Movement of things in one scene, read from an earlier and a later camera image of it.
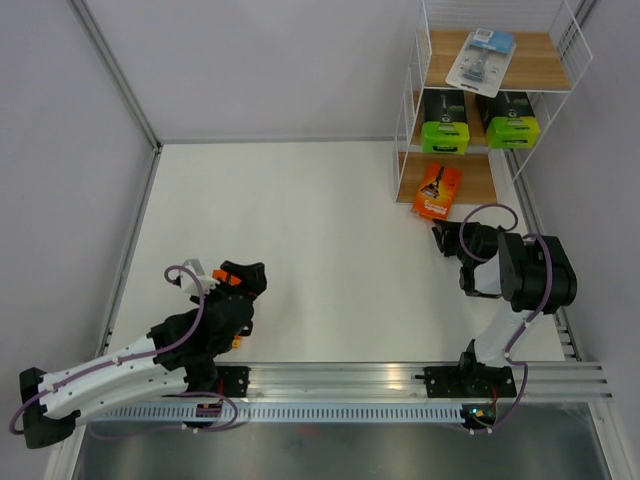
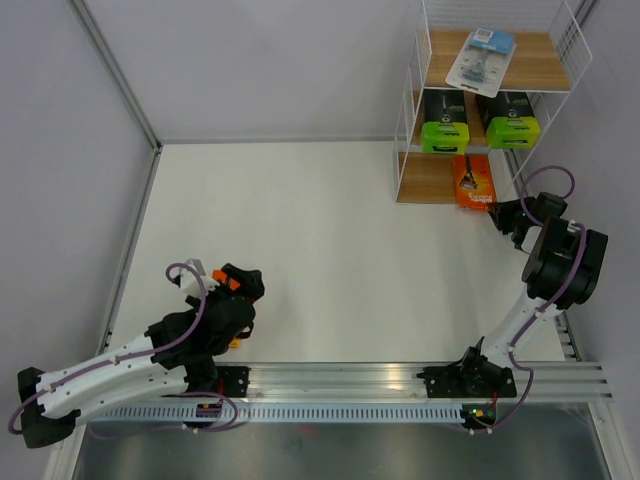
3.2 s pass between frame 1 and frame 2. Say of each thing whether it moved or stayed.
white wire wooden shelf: stayed
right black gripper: moved
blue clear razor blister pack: stayed
